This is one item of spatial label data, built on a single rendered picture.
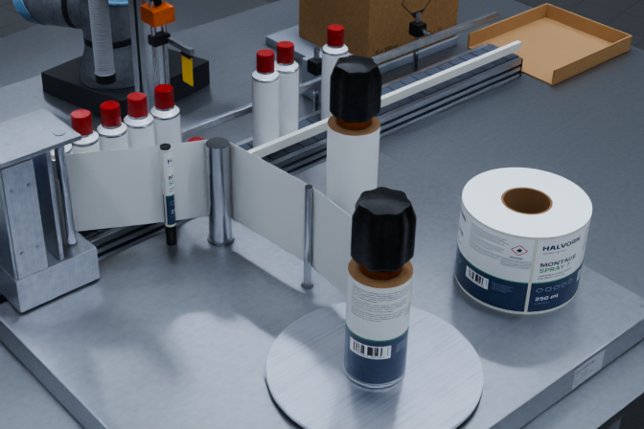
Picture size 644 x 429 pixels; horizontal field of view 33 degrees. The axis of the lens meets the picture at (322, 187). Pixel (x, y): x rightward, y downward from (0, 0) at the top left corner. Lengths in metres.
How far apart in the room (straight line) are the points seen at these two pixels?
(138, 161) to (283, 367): 0.43
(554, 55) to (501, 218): 1.06
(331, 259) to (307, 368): 0.19
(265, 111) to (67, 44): 0.79
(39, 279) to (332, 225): 0.45
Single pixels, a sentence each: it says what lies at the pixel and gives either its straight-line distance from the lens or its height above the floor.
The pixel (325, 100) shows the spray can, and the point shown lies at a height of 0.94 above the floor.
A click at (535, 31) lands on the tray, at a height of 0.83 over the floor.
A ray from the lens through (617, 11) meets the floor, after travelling 5.20.
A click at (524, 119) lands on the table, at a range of 2.36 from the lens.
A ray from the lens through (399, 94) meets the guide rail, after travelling 2.24.
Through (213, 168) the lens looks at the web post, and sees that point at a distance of 1.74.
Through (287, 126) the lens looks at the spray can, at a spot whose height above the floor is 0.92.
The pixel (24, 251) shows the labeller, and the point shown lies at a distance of 1.66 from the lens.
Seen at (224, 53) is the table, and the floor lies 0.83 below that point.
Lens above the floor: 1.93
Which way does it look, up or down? 32 degrees down
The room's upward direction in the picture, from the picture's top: 1 degrees clockwise
